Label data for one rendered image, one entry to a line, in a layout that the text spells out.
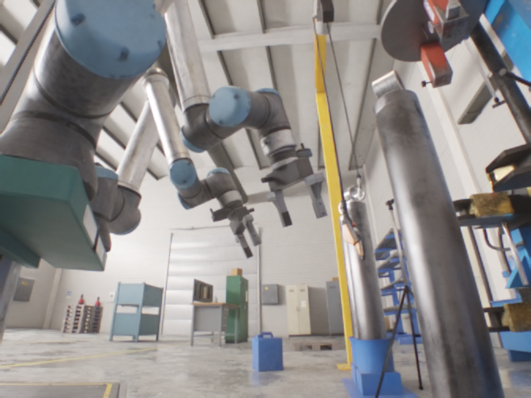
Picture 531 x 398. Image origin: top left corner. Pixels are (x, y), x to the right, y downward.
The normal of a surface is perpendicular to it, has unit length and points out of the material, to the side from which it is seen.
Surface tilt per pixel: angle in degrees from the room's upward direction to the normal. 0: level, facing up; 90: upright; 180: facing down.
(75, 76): 168
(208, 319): 90
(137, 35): 95
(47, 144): 70
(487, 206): 90
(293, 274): 90
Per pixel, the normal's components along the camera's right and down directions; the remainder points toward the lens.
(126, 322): -0.15, -0.41
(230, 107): -0.56, 0.08
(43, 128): 0.45, -0.65
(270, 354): 0.27, -0.40
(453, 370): -0.73, -0.29
